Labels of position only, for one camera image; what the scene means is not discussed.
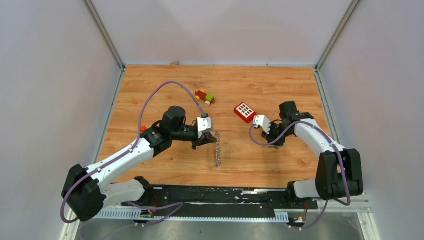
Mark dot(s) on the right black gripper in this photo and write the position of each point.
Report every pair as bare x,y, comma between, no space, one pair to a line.
269,138

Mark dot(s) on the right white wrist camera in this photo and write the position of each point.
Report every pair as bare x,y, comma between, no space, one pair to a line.
261,121

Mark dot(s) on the toy brick car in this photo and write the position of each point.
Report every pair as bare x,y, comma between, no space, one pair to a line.
207,98

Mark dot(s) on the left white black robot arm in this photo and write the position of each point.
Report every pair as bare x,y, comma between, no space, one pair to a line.
87,190

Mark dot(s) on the red white window brick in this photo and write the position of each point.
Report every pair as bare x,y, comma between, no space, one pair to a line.
245,112

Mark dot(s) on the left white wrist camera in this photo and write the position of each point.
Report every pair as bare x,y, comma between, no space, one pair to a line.
204,125

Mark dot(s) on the small orange brick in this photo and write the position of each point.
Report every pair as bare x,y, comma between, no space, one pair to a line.
143,128

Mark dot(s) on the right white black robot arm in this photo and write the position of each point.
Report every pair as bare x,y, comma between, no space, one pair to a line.
339,170

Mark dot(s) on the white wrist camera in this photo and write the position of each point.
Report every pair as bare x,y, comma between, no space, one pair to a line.
261,121
204,125

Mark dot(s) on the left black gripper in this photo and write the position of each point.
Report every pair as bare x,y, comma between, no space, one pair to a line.
206,138

